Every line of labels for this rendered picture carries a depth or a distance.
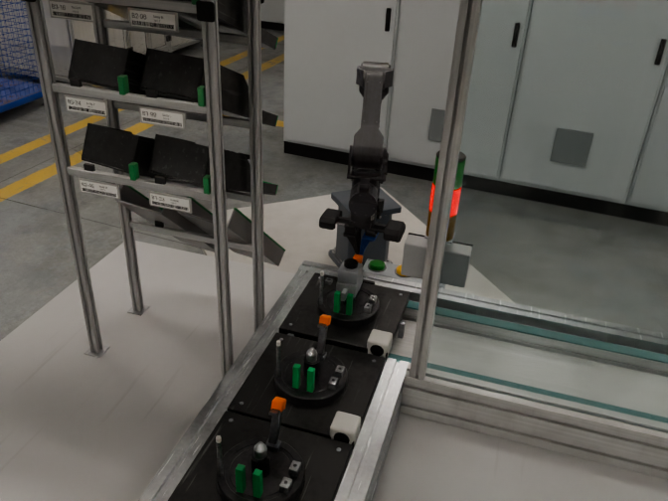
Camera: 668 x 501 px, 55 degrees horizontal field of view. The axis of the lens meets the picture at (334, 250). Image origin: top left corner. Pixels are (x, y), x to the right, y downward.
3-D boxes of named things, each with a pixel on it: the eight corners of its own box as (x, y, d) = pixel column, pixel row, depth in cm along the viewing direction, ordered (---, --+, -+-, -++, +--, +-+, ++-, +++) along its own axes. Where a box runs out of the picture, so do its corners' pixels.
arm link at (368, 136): (357, 72, 150) (358, 42, 140) (393, 74, 150) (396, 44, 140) (346, 182, 140) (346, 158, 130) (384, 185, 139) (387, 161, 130)
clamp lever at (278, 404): (269, 438, 106) (275, 395, 105) (280, 441, 106) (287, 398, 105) (261, 446, 103) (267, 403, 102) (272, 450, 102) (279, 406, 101)
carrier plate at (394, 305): (314, 278, 158) (314, 271, 157) (410, 298, 152) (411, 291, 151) (278, 335, 138) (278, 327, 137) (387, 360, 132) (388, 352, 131)
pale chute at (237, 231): (234, 251, 160) (241, 236, 161) (278, 266, 155) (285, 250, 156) (176, 212, 135) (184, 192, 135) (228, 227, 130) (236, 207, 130)
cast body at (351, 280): (343, 279, 144) (345, 252, 141) (362, 282, 143) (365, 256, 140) (332, 298, 137) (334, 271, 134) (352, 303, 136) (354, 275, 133)
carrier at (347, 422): (275, 339, 137) (275, 290, 130) (385, 365, 131) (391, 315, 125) (227, 417, 116) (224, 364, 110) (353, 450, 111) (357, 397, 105)
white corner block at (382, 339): (371, 342, 137) (372, 327, 135) (392, 347, 136) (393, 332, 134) (365, 356, 133) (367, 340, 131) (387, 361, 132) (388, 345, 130)
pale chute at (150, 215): (180, 241, 163) (187, 225, 164) (223, 254, 159) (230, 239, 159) (113, 200, 138) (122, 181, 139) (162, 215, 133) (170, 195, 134)
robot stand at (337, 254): (372, 246, 191) (377, 185, 181) (395, 270, 180) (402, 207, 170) (327, 254, 186) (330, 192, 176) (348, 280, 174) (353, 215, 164)
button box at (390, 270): (365, 277, 169) (367, 256, 166) (444, 293, 164) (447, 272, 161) (358, 291, 163) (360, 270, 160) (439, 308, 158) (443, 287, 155)
